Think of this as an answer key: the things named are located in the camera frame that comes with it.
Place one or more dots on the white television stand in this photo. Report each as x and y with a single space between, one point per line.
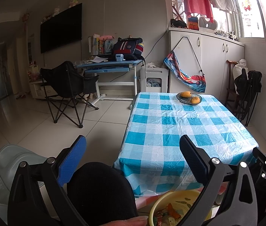
35 88

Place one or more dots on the blue study desk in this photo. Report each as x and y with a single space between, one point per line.
114 64

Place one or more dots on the grey hanging garment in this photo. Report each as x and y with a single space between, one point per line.
222 2

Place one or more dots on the black folding camping chair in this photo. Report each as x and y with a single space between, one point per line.
62 77

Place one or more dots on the glass plate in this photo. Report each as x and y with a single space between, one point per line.
184 100

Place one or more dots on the dark striped backpack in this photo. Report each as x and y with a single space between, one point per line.
127 48

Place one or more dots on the papers on desk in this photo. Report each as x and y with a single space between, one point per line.
99 59

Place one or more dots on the black television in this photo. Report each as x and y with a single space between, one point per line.
61 28

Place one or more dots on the yellow plastic basin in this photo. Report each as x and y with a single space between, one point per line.
161 200

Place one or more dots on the person's left hand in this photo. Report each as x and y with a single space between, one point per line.
130 221

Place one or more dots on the row of books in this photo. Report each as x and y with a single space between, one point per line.
95 44

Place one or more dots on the red hanging garment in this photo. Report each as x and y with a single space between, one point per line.
197 2

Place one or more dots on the red bow window sticker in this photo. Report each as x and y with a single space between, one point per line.
247 6

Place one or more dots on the black shoes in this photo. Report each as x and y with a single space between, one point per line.
178 24

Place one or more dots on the wooden chair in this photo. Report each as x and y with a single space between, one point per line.
229 94

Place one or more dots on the pink plush toy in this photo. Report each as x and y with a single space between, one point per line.
106 37

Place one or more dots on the blue checkered tablecloth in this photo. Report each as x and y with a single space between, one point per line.
170 134

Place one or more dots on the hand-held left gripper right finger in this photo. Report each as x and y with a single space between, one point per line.
193 160

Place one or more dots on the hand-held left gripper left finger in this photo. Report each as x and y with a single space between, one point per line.
73 160

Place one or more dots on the grey seat cushion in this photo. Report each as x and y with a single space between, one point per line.
207 24

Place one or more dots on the white storage cabinet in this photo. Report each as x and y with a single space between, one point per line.
213 58

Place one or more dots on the small white shoes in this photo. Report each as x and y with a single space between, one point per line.
226 34

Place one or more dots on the red wall ornament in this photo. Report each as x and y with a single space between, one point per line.
26 18

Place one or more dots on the long carrot piece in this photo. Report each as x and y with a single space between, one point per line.
171 213

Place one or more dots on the orange picture box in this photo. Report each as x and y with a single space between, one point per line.
192 23

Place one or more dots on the white sack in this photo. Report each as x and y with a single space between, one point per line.
240 66

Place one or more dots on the pink toy box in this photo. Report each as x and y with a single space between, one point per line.
34 71

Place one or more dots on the blue pencil sharpener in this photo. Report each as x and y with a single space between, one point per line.
120 58

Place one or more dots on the pale blue sofa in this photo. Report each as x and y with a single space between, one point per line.
6 160

